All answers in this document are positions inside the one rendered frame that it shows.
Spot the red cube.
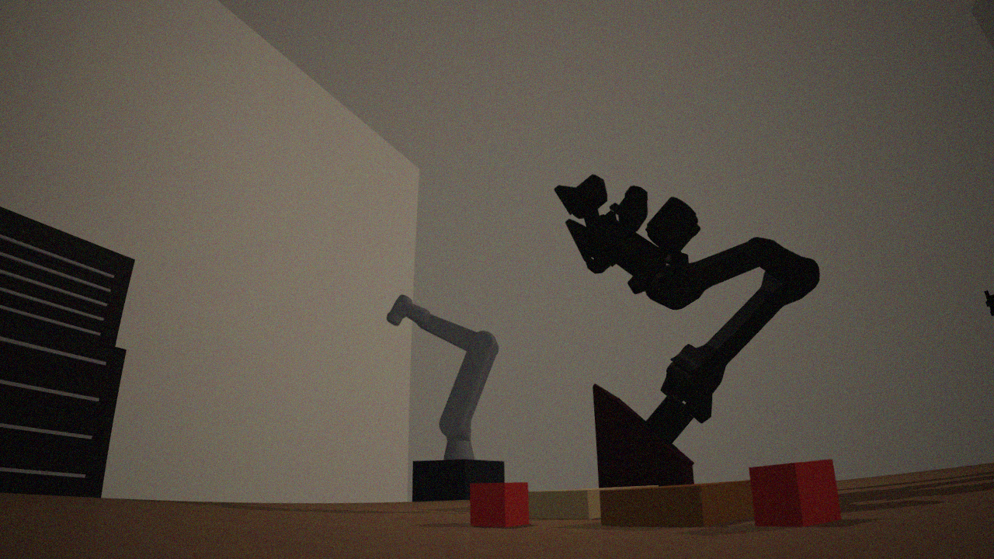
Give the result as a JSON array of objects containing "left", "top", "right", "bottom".
[
  {"left": 749, "top": 459, "right": 842, "bottom": 527},
  {"left": 470, "top": 482, "right": 529, "bottom": 527}
]

